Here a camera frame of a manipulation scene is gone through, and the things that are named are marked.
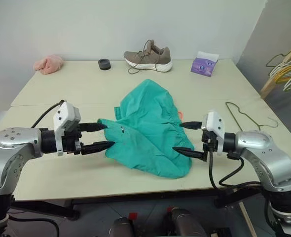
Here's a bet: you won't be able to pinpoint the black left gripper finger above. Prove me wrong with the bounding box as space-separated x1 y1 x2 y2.
79 122 109 132
80 141 116 156

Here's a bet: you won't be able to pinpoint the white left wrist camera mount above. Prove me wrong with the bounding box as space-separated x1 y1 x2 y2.
52 100 81 157

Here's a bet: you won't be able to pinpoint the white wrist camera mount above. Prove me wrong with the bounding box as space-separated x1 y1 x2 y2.
52 100 81 157
201 111 225 156

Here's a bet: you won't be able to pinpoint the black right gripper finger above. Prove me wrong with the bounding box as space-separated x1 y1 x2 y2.
180 120 202 130
172 147 208 162

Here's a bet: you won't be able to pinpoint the taupe sneaker with white sole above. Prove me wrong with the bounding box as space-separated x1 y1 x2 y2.
123 39 173 75

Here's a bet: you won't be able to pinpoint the yellow wire hanger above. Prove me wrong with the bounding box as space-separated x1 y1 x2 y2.
273 65 291 84

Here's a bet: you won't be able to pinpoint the pink fluffy cloth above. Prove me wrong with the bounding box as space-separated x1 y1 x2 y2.
34 54 65 75

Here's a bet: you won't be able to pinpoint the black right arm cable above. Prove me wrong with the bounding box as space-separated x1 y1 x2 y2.
208 145 263 191

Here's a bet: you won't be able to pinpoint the black metal table frame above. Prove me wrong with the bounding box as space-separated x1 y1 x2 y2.
11 182 267 220

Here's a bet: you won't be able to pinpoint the olive green wire hanger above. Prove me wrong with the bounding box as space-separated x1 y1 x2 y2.
265 47 291 68
225 101 279 131

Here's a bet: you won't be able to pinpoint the thin black body cable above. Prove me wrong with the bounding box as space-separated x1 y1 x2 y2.
8 214 60 237

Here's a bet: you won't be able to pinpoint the teal green shorts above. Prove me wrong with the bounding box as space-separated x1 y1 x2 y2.
97 79 195 180

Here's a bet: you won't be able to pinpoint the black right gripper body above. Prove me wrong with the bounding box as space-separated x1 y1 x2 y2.
201 129 219 162

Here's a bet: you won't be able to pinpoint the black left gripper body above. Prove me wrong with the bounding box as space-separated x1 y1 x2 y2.
61 122 84 156

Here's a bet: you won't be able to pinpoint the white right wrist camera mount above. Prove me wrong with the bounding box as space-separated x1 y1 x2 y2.
201 111 225 156

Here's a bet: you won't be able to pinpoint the light wooden clothes rack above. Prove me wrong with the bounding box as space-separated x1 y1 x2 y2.
260 33 291 99

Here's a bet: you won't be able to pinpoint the purple tissue pack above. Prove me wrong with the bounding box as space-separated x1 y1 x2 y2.
190 51 220 78

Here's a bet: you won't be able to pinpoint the black round rubber cup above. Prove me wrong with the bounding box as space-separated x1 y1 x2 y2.
98 58 111 71

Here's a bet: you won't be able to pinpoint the light wooden floor bar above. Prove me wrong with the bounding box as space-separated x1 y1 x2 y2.
239 201 257 237

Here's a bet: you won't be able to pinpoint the black box on floor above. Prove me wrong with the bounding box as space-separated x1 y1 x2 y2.
209 227 232 237

